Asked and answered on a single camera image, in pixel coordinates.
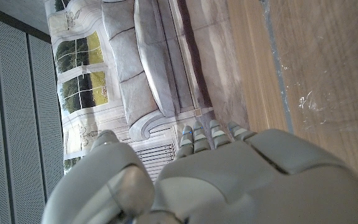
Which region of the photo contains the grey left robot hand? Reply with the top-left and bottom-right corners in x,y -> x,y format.
41,119 -> 358,224

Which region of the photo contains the printed sofa backdrop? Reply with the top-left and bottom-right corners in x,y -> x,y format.
44,0 -> 251,181

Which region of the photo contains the clear cellophane sheet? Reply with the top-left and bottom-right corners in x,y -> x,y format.
272,0 -> 358,134

